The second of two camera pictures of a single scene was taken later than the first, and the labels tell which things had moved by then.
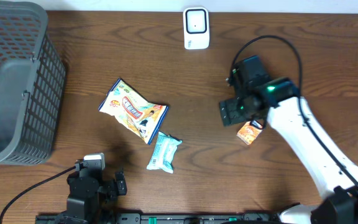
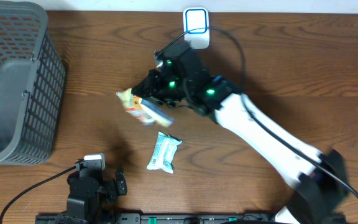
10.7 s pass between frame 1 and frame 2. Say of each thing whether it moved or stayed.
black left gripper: stayed
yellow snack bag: moved
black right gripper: moved
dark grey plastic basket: stayed
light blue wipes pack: stayed
